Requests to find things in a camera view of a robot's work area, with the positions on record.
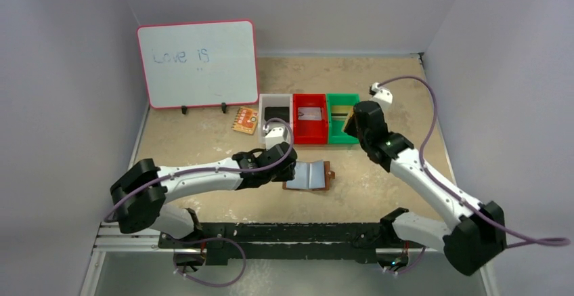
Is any brown leather card holder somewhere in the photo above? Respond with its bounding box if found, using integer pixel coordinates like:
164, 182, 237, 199
282, 161, 336, 192

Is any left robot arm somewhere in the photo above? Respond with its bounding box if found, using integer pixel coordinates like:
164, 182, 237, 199
104, 142, 298, 248

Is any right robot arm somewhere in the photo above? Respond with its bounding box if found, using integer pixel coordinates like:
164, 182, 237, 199
344, 101, 507, 276

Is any gold card in green bin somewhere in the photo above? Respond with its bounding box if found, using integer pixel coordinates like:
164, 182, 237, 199
330, 105, 353, 121

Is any silver card in red bin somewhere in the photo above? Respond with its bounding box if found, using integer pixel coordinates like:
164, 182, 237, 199
296, 107, 323, 121

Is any black card in white bin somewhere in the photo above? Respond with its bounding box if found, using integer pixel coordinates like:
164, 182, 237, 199
263, 106, 290, 123

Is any orange patterned card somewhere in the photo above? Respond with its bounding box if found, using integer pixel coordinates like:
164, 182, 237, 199
231, 106, 259, 135

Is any green plastic bin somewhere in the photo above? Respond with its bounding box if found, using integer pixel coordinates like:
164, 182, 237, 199
326, 93, 361, 144

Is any red plastic bin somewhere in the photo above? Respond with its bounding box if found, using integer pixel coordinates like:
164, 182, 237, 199
292, 93, 328, 145

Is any white plastic bin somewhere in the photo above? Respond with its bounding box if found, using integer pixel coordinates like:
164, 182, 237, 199
256, 93, 293, 144

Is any pink framed whiteboard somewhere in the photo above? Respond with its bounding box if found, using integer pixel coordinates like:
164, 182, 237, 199
136, 20, 259, 109

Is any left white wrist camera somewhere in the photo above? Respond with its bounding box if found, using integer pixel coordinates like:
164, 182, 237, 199
263, 124, 290, 150

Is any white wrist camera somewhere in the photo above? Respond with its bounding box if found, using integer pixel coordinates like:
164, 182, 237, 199
263, 124, 290, 150
370, 83, 393, 111

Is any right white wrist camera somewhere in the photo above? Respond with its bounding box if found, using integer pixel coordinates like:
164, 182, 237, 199
370, 83, 393, 111

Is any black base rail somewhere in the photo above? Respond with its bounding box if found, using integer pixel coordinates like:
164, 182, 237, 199
158, 222, 418, 270

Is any aluminium frame rail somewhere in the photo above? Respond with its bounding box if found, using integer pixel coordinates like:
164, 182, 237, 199
80, 222, 160, 296

